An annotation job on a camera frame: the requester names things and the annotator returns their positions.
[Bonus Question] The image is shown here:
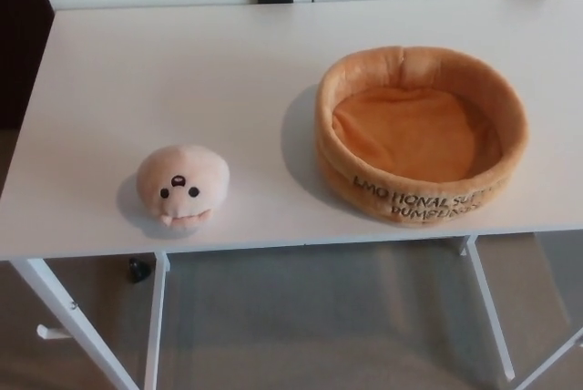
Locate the cream plush dumpling toy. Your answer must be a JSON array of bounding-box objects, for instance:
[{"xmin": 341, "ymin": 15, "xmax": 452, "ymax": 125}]
[{"xmin": 136, "ymin": 143, "xmax": 232, "ymax": 231}]

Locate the orange plush round plate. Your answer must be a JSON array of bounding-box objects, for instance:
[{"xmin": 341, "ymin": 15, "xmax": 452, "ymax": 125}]
[{"xmin": 315, "ymin": 45, "xmax": 532, "ymax": 228}]

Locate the small black floor object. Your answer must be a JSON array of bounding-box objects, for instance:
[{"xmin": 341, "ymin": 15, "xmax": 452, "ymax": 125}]
[{"xmin": 127, "ymin": 257, "xmax": 151, "ymax": 284}]

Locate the dark wooden furniture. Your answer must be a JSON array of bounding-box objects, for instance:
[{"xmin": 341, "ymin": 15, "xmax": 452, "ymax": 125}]
[{"xmin": 0, "ymin": 0, "xmax": 56, "ymax": 134}]

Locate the white table leg frame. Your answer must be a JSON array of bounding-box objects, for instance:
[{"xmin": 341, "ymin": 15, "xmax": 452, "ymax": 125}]
[
  {"xmin": 11, "ymin": 250, "xmax": 171, "ymax": 390},
  {"xmin": 456, "ymin": 232, "xmax": 583, "ymax": 390}
]

